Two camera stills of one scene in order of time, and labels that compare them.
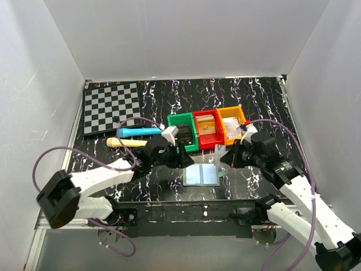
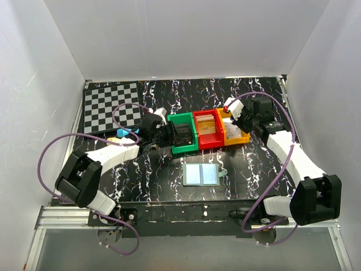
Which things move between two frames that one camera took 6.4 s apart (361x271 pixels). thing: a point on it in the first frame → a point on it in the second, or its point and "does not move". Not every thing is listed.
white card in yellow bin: [231, 123] does not move
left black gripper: [177, 158] → [168, 135]
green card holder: [202, 175] does not move
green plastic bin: [186, 134] does not move
